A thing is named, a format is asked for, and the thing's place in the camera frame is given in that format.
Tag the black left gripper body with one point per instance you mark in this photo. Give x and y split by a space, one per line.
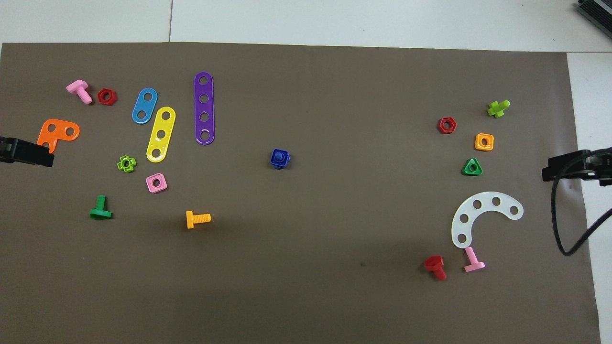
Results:
5 150

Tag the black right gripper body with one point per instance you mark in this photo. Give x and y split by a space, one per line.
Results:
603 167

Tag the blue square nut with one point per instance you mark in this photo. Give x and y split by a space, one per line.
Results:
274 162

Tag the blue plastic bolt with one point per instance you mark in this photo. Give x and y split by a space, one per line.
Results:
280 155

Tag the orange angled three-hole plate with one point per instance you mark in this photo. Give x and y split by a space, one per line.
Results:
61 130

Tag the white curved five-hole plate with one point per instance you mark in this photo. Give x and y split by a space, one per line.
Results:
486 200

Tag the orange square nut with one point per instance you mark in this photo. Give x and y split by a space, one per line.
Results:
478 145

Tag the pink plastic bolt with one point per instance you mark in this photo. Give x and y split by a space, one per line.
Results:
471 255
78 88

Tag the lime green cross-head bolt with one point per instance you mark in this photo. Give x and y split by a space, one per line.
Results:
497 110

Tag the dark green plastic bolt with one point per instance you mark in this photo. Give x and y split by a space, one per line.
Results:
101 203

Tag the green triangle nut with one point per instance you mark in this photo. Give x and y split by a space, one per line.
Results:
466 171

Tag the lime green cross nut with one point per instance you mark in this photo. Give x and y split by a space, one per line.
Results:
120 165

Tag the red hex nut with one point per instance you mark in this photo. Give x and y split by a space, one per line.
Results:
100 95
441 125

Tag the blue two-hole strip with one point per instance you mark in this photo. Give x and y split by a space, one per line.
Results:
145 106

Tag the yellow three-hole strip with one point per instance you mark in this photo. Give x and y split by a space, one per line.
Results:
163 125

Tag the pink square nut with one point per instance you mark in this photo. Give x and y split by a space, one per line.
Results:
162 188

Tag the red plastic bolt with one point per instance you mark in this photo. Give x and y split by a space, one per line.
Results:
434 263

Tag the black ribbed device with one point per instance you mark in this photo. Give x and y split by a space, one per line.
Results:
595 12

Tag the purple four-hole strip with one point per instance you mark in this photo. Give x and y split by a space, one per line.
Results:
204 107

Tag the orange plastic bolt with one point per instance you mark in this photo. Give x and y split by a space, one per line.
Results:
201 219

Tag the brown table mat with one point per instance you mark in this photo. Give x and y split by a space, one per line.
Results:
306 267

